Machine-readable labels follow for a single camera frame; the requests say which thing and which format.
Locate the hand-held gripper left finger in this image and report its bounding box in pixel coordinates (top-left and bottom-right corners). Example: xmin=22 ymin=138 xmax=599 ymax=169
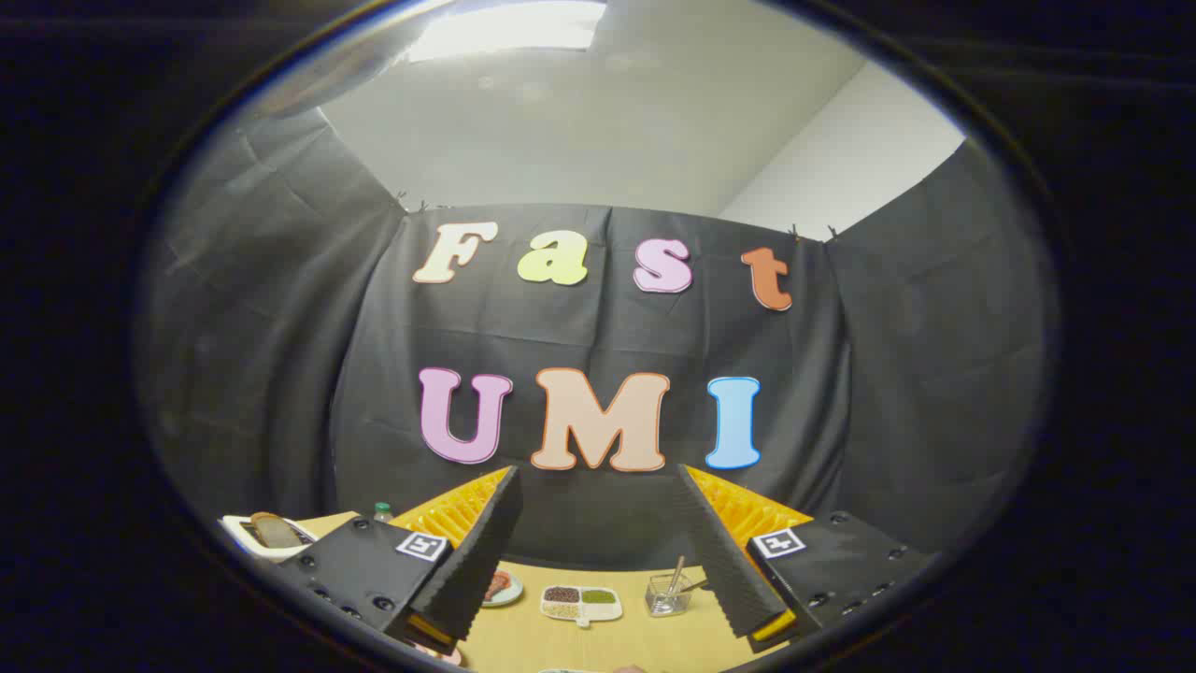
xmin=276 ymin=465 xmax=524 ymax=655

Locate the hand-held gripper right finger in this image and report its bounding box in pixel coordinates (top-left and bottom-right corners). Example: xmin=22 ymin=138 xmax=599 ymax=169
xmin=675 ymin=463 xmax=940 ymax=655

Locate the toasted bread slice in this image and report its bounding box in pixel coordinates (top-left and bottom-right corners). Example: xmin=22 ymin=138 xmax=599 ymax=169
xmin=249 ymin=512 xmax=306 ymax=549

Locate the pale green oval plate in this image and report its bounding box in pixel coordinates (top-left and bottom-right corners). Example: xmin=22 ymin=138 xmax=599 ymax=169
xmin=480 ymin=569 xmax=524 ymax=609

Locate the white divided dish of beans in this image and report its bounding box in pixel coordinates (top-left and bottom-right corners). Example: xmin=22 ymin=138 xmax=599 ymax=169
xmin=540 ymin=584 xmax=624 ymax=628

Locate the black backdrop cloth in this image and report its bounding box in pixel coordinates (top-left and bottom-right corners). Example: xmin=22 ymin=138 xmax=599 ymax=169
xmin=135 ymin=103 xmax=1061 ymax=571

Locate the white toaster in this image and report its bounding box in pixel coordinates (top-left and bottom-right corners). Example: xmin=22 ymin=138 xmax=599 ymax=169
xmin=221 ymin=514 xmax=319 ymax=563

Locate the ceiling light panel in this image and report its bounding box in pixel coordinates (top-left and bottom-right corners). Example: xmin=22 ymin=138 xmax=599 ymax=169
xmin=405 ymin=0 xmax=609 ymax=64

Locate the small wire mesh basket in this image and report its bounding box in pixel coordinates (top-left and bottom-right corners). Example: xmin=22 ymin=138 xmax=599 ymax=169
xmin=645 ymin=572 xmax=697 ymax=618

